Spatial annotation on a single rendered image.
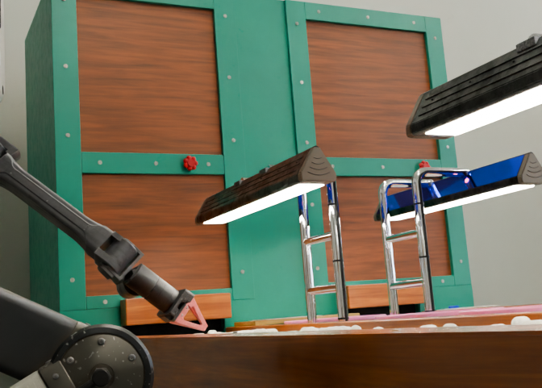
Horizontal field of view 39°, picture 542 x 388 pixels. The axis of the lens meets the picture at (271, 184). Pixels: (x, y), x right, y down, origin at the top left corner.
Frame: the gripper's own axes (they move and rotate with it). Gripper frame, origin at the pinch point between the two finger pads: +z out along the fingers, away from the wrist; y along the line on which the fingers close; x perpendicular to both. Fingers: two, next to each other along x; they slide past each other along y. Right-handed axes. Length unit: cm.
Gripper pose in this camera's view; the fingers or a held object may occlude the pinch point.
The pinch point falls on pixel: (202, 326)
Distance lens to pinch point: 173.6
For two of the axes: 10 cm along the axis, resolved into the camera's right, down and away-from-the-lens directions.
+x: -5.1, 7.6, -4.0
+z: 7.5, 6.2, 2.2
